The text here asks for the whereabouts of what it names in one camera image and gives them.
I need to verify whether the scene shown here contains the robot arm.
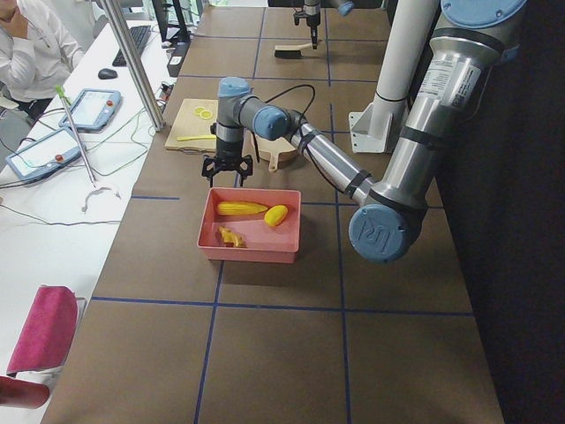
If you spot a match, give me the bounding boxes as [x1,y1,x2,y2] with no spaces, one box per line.
[202,1,526,263]
[267,0,387,49]

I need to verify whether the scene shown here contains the yellow toy knife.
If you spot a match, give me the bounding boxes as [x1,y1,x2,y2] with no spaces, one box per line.
[176,134,216,142]

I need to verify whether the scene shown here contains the silver grabber stick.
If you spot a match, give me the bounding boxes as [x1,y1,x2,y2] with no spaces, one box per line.
[55,86,121,213]

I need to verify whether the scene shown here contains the person in white shirt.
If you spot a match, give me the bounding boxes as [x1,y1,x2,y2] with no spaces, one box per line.
[1,1,84,119]

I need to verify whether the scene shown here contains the yellow toy lemon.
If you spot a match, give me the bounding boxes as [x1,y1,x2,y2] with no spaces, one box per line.
[264,205,289,227]

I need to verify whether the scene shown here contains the beige hand brush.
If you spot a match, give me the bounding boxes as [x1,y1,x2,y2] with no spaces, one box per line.
[274,39,324,59]

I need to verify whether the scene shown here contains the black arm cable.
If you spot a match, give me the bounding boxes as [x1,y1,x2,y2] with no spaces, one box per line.
[251,84,317,155]

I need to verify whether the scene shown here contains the black computer mouse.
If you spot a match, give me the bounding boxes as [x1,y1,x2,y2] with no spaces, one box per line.
[97,68,118,80]

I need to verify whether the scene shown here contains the silver aluminium frame post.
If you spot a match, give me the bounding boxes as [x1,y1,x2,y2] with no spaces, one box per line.
[101,0,165,133]

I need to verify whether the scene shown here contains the pink plastic bin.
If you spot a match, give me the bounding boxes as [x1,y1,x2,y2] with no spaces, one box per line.
[198,187,301,263]

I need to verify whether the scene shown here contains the black power box with label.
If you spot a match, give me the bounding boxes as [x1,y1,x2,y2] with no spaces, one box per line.
[167,42,190,77]

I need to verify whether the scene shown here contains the near blue teach pendant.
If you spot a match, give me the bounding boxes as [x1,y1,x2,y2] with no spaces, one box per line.
[5,128,80,181]

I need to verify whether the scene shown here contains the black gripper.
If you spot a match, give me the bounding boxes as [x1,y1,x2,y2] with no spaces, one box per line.
[201,155,253,188]
[293,10,320,49]

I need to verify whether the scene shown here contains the blue teach pendant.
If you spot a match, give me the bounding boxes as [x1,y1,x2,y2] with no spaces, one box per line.
[70,88,122,133]
[5,128,80,181]

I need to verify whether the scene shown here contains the far blue teach pendant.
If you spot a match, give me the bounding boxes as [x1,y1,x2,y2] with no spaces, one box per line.
[70,88,122,133]

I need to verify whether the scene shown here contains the yellow toy corn cob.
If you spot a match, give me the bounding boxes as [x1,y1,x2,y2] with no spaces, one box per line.
[215,201,268,216]

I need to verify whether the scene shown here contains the wooden cutting board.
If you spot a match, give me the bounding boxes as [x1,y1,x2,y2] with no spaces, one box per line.
[164,98,218,153]

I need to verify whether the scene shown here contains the black keyboard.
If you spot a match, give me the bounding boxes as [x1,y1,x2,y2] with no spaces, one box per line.
[111,25,153,68]

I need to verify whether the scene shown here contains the orange toy croissant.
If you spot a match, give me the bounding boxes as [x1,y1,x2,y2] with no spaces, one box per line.
[217,226,247,248]

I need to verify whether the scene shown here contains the white mounting pole with base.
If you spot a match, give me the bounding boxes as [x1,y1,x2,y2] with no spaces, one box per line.
[349,0,439,154]

